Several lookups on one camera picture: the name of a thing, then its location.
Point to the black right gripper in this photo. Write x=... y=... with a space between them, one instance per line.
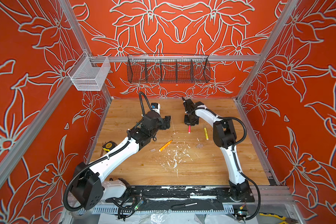
x=195 y=122

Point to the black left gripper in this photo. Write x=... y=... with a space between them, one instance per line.
x=164 y=122

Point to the yellow highlighter pen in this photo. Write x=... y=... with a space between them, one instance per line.
x=206 y=133

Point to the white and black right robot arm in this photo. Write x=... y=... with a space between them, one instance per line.
x=225 y=137

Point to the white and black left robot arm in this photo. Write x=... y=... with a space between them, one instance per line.
x=85 y=189

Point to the orange highlighter pen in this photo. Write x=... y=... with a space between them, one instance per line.
x=166 y=145

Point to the yellow black tape measure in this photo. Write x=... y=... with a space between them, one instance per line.
x=108 y=146

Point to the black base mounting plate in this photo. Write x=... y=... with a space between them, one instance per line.
x=183 y=198

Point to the clear plastic bin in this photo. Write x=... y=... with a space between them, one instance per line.
x=88 y=75

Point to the roll of clear tape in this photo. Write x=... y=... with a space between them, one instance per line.
x=82 y=213

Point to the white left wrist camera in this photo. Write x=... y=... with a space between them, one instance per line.
x=156 y=107

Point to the black wire basket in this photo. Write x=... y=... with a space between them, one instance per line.
x=158 y=68

